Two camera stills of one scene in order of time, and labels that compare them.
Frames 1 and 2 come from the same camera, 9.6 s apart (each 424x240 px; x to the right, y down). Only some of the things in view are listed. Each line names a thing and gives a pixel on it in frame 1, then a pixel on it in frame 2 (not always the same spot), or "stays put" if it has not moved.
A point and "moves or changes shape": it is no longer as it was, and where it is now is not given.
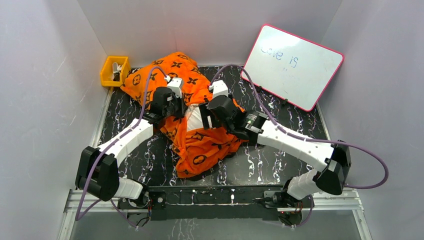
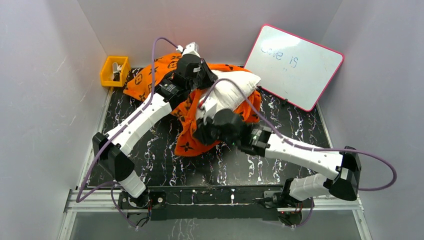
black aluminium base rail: (214, 203) stays put
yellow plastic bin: (106, 70) stays put
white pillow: (194, 118) to (226, 95)
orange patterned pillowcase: (194, 152) moves or changes shape
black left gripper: (176, 108) to (203, 72)
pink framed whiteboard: (294, 69) stays put
